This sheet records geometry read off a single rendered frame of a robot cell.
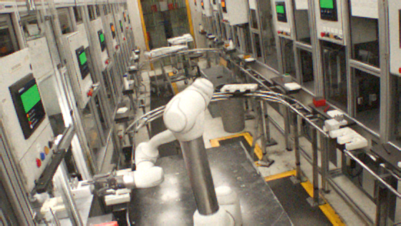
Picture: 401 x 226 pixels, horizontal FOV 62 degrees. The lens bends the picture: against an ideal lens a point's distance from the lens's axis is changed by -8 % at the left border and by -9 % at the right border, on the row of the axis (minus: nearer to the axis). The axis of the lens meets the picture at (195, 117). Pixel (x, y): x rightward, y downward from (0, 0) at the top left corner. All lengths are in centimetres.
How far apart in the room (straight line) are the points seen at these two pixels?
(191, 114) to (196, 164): 23
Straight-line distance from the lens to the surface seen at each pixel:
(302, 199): 339
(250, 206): 217
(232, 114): 482
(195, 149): 149
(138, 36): 1004
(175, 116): 138
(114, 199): 214
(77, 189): 196
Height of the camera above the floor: 191
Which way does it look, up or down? 19 degrees down
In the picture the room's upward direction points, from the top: 10 degrees counter-clockwise
